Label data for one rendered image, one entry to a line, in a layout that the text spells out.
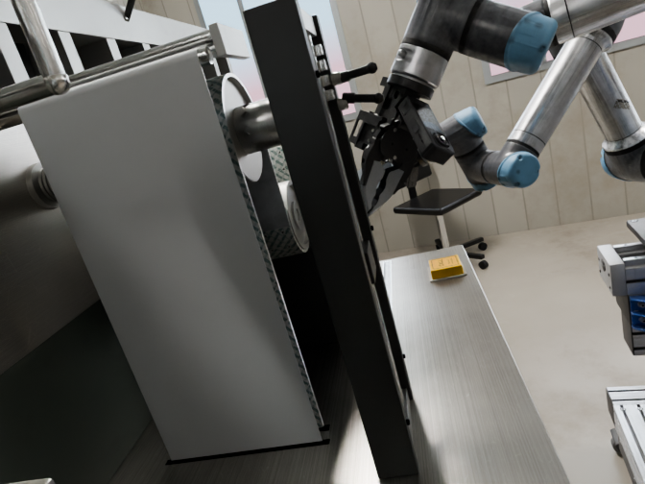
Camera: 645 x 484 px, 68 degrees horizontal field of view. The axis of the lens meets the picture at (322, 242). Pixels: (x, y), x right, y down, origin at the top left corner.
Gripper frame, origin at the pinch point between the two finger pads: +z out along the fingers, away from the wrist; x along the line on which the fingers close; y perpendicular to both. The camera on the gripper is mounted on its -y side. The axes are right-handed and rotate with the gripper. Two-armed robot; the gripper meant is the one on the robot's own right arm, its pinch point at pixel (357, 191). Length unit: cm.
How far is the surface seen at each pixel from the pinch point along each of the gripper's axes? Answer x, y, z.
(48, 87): 30, 90, -16
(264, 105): 17, 63, -17
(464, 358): 51, 27, -19
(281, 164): 11.6, 43.1, -5.3
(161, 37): -45, 40, 22
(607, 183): -58, -272, -72
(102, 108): 16, 77, -4
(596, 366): 56, -132, -25
